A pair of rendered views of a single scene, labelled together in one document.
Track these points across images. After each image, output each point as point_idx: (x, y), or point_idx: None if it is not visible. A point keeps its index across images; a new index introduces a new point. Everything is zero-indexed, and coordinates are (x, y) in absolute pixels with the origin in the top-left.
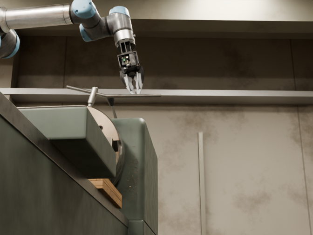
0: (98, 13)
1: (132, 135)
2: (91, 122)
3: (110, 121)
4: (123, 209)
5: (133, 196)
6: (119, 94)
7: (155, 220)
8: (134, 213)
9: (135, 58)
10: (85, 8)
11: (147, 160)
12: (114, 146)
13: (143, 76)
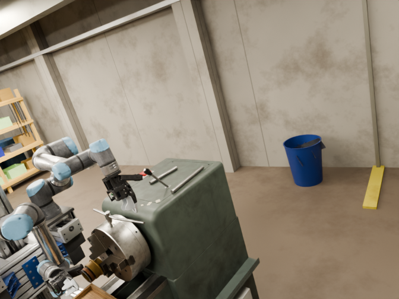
0: (76, 165)
1: (150, 229)
2: None
3: (118, 246)
4: (162, 271)
5: (165, 266)
6: (120, 219)
7: (221, 222)
8: (168, 275)
9: (117, 193)
10: (59, 178)
11: (175, 229)
12: (126, 261)
13: (133, 197)
